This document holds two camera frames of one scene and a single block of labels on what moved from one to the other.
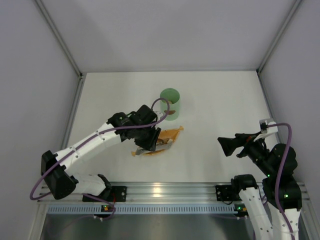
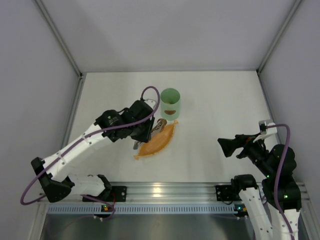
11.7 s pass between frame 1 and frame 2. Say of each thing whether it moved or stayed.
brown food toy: moved
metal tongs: moved
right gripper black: stayed
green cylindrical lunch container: stayed
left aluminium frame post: stayed
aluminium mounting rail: stayed
